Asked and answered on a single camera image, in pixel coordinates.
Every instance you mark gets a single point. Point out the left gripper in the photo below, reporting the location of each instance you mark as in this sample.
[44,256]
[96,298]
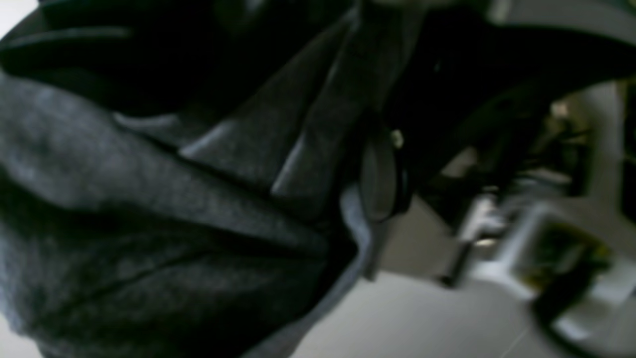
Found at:
[569,259]

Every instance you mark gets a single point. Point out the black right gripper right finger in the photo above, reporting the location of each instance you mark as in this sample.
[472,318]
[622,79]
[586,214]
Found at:
[480,79]

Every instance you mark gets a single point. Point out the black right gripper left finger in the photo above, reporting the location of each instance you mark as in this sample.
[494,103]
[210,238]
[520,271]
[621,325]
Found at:
[149,57]

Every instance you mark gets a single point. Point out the grey T-shirt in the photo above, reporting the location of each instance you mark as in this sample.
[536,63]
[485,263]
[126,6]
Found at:
[195,233]

